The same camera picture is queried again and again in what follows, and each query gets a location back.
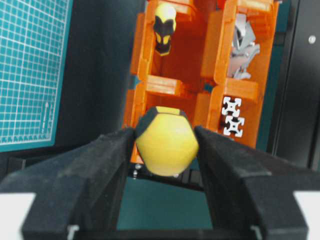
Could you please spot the black aluminium extrusion left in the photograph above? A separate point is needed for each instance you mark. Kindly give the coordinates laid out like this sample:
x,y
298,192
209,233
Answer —
x,y
231,106

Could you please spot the orange container rack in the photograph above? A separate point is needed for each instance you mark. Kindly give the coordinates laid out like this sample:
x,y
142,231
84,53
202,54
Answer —
x,y
193,76

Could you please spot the pile of aluminium brackets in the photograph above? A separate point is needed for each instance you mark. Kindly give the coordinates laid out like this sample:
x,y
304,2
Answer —
x,y
243,48

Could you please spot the black aluminium extrusion right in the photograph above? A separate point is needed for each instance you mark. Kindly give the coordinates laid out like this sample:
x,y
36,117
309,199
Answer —
x,y
234,123

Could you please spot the green grid cutting mat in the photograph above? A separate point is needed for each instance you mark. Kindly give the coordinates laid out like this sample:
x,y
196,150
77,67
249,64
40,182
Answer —
x,y
33,47

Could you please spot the large yellow black screwdriver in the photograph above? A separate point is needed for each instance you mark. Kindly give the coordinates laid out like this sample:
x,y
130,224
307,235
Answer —
x,y
166,141

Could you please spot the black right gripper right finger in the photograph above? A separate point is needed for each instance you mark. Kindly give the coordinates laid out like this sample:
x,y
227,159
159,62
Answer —
x,y
261,196

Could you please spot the black aluminium extrusion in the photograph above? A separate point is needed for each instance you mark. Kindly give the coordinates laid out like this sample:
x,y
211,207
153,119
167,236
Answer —
x,y
231,106
234,123

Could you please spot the small yellow black screwdriver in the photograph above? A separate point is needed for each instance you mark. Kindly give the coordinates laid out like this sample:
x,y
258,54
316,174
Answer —
x,y
164,27

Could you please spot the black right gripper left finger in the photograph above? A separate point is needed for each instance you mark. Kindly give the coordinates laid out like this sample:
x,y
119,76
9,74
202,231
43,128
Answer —
x,y
79,190

